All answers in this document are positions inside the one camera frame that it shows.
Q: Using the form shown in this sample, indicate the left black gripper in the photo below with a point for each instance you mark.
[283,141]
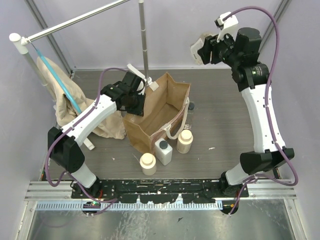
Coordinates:
[136,106]

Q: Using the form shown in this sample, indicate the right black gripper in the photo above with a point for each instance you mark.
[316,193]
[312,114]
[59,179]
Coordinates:
[211,44]

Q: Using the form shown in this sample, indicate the clear bottle white cap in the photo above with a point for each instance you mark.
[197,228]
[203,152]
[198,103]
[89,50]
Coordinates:
[199,43]

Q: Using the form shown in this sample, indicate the brown canvas tote bag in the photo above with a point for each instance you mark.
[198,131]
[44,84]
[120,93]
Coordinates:
[164,109]

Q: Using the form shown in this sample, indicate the beige bottle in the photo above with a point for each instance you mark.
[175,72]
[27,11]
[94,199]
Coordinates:
[184,141]
[148,164]

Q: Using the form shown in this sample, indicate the clear bottle dark cap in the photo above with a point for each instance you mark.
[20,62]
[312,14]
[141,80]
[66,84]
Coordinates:
[191,109]

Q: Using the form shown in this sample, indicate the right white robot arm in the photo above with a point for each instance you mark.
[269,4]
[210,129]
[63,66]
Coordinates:
[251,76]

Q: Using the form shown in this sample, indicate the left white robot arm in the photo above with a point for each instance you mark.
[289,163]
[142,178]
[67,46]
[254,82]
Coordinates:
[64,144]

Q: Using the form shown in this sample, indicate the white square bottle dark cap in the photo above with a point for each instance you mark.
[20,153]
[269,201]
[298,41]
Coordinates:
[163,151]

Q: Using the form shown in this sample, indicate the beige bottle front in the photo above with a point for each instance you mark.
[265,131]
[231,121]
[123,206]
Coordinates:
[148,164]

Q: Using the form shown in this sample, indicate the teal hanger rod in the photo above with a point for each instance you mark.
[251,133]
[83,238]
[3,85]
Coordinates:
[59,81]

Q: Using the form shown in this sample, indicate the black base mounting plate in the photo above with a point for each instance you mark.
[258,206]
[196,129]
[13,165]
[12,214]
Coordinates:
[160,191]

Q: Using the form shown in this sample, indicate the white metal clothes rack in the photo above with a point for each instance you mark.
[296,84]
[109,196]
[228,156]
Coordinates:
[21,42]

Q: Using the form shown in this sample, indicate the aluminium front rail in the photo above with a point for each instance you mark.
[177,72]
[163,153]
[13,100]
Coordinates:
[66,190]

